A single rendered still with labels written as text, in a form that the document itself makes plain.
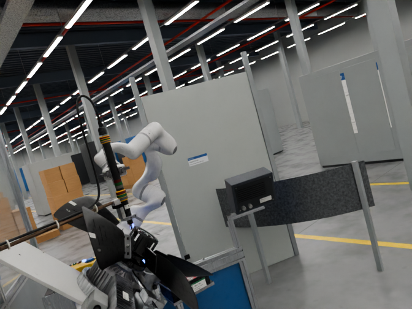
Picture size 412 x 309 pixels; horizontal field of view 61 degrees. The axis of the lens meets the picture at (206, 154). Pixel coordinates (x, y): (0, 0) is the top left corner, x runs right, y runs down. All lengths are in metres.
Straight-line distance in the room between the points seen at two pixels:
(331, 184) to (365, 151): 4.37
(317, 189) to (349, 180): 0.27
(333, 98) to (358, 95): 0.53
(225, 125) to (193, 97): 0.43
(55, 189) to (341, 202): 7.74
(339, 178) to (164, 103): 1.72
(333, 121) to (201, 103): 4.56
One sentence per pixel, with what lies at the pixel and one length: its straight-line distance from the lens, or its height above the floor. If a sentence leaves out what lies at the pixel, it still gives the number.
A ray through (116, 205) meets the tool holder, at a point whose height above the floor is 1.36.
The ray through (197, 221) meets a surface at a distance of 3.48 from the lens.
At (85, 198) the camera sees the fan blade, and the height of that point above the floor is 1.42.
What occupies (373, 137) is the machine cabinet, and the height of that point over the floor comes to 0.52.
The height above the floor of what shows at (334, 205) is 0.64.
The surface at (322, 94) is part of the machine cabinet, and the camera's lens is 7.64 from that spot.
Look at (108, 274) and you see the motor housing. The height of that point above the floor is 1.15.
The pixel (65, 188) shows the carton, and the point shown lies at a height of 0.99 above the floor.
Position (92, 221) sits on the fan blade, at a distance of 1.23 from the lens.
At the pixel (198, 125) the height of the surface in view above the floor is 1.60.
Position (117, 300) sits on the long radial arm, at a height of 1.14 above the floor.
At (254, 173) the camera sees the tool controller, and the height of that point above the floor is 1.24.
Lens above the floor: 1.58
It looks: 5 degrees down
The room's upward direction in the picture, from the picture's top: 16 degrees counter-clockwise
